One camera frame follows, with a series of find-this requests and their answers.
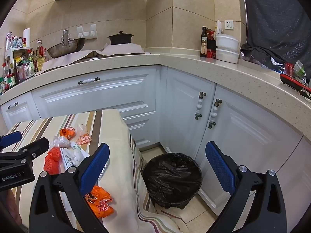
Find clear dotted plastic packet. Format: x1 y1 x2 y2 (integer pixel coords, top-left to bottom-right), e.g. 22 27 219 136
76 123 88 136

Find beige stove cover cloth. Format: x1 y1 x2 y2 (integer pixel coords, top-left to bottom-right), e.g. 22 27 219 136
35 42 151 76

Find person's left hand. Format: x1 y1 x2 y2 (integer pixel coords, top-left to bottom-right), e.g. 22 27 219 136
3 189 27 233

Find orange snack bag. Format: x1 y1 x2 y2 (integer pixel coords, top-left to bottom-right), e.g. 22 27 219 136
85 186 114 219

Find black lidded pot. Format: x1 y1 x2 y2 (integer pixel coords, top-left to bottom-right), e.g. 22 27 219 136
107 31 134 45

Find paper towel roll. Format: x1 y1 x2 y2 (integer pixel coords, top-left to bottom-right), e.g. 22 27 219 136
23 28 31 48

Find white wall hook rack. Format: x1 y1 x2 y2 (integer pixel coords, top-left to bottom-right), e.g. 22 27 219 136
77 24 98 39

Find red snack packets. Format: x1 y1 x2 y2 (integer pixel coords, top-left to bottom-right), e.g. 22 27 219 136
206 29 217 59

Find green packets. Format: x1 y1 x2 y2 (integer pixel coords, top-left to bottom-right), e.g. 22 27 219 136
294 61 307 80

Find small orange wrapper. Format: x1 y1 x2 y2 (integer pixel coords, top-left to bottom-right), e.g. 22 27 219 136
60 128 76 140

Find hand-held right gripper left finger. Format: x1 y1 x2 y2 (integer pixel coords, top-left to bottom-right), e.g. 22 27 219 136
29 143 110 233

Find white lidded container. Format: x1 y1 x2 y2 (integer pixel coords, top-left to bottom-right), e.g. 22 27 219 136
215 48 240 64
216 34 240 51

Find long drawer handle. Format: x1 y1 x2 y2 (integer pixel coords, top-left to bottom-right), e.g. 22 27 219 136
78 77 100 85

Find row of condiment bottles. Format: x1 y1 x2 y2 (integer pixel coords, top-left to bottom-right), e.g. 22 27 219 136
0 31 46 95

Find dark glass bottle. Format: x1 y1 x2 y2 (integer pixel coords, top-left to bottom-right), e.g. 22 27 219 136
200 27 208 58

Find orange plastic bag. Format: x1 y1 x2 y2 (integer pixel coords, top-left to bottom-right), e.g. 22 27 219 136
44 148 61 175

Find striped beige tablecloth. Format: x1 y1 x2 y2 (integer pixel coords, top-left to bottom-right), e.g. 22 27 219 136
0 109 190 233

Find clear plastic bag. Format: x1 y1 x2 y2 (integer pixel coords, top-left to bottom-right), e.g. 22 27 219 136
50 136 73 151

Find orange printed packet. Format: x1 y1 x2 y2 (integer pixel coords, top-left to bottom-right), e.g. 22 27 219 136
76 133 92 145

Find steel wok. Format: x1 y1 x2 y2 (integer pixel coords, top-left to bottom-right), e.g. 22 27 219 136
47 38 86 59

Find dark grey cloth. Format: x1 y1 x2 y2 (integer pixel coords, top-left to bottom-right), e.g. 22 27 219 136
240 0 311 73

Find red tray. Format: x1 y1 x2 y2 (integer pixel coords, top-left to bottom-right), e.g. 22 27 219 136
279 63 311 91

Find white tube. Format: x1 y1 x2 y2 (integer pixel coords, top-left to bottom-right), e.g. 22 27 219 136
61 148 76 173

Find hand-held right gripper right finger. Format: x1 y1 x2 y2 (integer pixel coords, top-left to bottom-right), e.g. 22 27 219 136
205 141 287 233

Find black bagged trash can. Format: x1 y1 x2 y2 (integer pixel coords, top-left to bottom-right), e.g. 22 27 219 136
142 152 203 210

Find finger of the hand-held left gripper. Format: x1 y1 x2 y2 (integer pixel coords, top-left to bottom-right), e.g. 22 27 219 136
0 131 23 148
0 137 50 168

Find beaded cabinet door handle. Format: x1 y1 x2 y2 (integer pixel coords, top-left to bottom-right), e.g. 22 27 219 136
194 92 207 120
208 99 223 129

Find white kitchen cabinet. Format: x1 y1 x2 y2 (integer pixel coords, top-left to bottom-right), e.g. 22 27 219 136
0 64 304 216

